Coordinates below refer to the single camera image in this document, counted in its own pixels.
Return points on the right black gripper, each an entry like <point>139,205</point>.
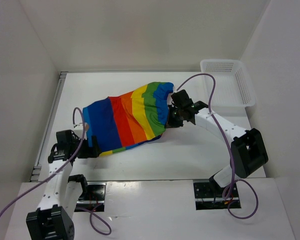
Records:
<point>171,123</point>

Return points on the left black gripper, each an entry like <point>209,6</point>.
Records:
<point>93,152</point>

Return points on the rainbow striped shorts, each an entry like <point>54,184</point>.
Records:
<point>119,123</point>

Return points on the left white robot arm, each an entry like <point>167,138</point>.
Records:
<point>52,220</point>

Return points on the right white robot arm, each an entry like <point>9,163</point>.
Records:
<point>246,147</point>

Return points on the white plastic basket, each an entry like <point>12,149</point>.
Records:
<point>228,82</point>

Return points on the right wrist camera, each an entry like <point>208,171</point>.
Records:
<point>181,99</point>

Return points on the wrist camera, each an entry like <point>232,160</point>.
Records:
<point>64,137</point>
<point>181,99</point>

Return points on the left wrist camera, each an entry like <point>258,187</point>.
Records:
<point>64,137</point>

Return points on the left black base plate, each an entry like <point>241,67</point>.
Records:
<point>93,199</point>

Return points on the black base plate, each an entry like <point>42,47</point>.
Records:
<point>208,199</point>
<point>93,199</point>

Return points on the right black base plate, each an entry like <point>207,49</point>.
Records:
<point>208,199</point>

